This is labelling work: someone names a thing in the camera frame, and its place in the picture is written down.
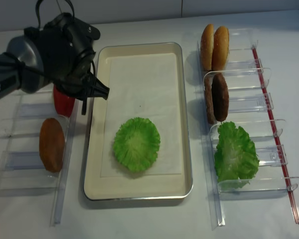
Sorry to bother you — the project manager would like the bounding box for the bun half inner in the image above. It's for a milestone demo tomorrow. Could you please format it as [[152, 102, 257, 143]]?
[[212, 26, 229, 71]]

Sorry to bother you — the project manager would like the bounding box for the clear acrylic left food rack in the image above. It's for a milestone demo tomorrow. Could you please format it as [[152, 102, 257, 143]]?
[[0, 85, 77, 225]]

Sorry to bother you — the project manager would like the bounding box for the brown meat patty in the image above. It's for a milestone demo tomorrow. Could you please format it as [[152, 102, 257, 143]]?
[[204, 76, 214, 124], [211, 73, 229, 121]]

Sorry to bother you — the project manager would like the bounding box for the red tomato slice in rack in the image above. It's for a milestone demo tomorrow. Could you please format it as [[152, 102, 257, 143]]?
[[53, 86, 75, 118]]

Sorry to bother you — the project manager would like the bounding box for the green lettuce leaf in rack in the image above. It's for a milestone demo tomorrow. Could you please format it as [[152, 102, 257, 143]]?
[[214, 121, 260, 190]]

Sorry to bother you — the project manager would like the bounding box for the bun half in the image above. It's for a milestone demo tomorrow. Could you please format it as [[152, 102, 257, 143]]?
[[212, 26, 229, 71], [200, 24, 214, 71]]

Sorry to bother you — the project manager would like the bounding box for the clear acrylic right food rack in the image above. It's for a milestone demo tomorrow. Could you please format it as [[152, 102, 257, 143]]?
[[199, 28, 299, 227]]

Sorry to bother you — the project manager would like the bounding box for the green lettuce leaf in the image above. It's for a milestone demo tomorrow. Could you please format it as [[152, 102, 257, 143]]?
[[113, 117, 160, 173], [214, 121, 260, 190]]

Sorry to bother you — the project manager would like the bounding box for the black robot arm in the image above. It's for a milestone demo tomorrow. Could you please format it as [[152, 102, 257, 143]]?
[[0, 13, 110, 101]]

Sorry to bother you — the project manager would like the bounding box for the clear acrylic food rack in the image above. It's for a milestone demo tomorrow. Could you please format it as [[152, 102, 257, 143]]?
[[199, 28, 299, 227], [0, 85, 77, 225]]

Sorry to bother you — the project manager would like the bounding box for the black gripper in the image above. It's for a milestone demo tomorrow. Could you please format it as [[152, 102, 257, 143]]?
[[37, 13, 110, 100]]

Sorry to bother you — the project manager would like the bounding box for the bun half outer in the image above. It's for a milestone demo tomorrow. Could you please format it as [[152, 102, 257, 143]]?
[[200, 24, 214, 71]]

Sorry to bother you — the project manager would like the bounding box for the red rail strip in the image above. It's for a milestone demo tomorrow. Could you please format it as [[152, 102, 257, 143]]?
[[251, 46, 299, 225]]

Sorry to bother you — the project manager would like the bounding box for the brown meat patty outer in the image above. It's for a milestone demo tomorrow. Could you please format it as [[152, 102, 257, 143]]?
[[204, 76, 214, 124]]

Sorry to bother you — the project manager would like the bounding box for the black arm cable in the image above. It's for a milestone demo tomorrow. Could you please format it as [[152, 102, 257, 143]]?
[[4, 0, 97, 116]]

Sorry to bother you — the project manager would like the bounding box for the white paper tray liner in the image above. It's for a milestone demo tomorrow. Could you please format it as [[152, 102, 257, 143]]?
[[101, 53, 183, 177]]

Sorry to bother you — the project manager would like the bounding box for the brown meat patty inner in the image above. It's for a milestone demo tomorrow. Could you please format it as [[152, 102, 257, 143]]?
[[211, 73, 229, 121]]

